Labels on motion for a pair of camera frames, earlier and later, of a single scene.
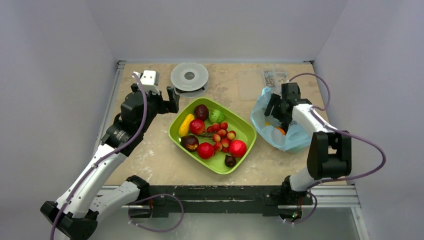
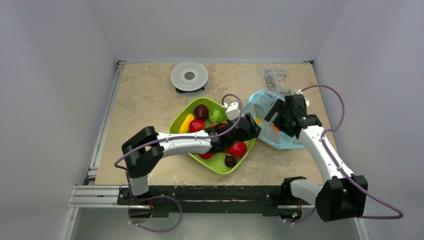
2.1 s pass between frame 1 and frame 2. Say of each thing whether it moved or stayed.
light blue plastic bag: moved
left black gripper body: moved
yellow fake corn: stayed
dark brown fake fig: stayed
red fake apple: stayed
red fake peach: stayed
